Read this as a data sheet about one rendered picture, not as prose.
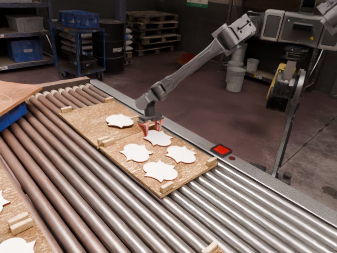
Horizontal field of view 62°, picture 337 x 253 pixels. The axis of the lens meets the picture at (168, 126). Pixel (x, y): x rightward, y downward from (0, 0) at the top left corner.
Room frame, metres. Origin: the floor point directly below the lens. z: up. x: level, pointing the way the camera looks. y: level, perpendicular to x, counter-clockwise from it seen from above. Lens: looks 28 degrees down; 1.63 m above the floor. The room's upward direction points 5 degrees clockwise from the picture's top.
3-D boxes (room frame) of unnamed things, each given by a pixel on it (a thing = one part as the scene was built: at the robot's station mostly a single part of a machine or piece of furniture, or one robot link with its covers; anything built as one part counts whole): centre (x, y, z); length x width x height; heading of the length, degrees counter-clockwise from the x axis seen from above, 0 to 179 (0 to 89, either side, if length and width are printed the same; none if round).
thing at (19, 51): (4.94, 2.68, 0.32); 0.50 x 0.41 x 0.37; 135
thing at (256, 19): (1.59, -0.39, 1.45); 0.09 x 0.08 x 0.12; 69
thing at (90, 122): (1.33, 0.33, 0.93); 0.41 x 0.35 x 0.02; 45
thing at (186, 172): (1.05, 0.03, 0.93); 0.41 x 0.35 x 0.02; 46
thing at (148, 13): (7.04, 0.67, 0.44); 1.31 x 1.00 x 0.87; 139
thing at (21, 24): (4.96, 2.60, 0.76); 0.50 x 0.36 x 0.24; 145
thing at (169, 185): (0.81, -0.02, 0.95); 0.06 x 0.02 x 0.03; 136
